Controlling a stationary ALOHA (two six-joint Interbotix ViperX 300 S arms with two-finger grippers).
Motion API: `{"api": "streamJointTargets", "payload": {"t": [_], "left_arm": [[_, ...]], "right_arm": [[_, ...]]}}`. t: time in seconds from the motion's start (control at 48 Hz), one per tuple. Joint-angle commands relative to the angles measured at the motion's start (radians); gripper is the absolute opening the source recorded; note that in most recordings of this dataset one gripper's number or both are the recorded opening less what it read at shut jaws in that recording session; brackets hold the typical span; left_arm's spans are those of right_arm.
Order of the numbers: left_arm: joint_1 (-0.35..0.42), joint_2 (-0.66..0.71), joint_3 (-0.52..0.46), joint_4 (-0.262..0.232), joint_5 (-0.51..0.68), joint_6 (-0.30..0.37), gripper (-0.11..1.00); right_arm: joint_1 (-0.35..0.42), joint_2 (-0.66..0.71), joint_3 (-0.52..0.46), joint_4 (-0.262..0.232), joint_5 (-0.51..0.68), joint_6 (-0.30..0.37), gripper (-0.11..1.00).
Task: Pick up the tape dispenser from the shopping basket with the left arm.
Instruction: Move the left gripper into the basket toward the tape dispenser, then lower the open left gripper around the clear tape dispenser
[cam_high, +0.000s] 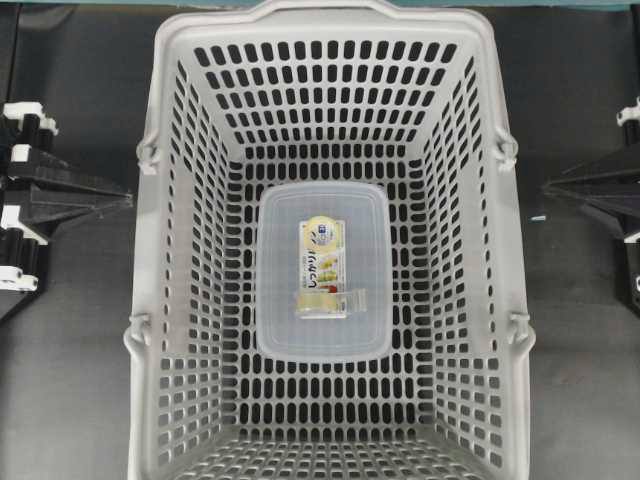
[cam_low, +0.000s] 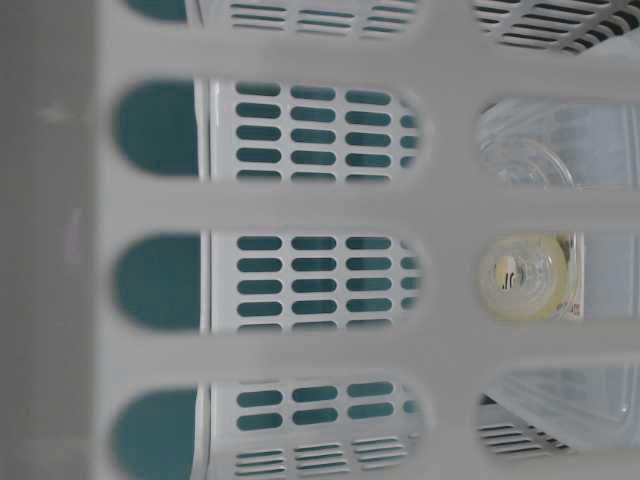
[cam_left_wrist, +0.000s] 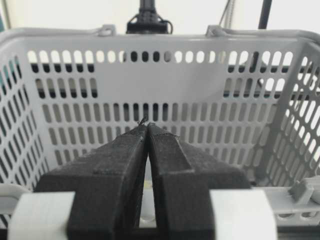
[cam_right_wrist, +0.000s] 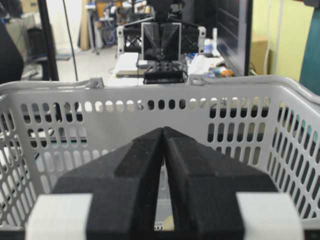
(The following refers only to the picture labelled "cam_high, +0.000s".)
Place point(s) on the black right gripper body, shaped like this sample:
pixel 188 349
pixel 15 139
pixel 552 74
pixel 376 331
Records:
pixel 628 120

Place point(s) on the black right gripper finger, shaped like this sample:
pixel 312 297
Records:
pixel 601 189

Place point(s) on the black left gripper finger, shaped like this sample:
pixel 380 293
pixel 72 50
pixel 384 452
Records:
pixel 60 191

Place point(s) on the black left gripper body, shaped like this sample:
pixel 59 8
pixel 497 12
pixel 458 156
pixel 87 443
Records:
pixel 27 133

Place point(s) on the grey plastic shopping basket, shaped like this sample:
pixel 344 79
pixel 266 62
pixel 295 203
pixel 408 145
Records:
pixel 408 99

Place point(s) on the clear plastic food container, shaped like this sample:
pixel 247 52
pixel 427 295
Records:
pixel 324 272

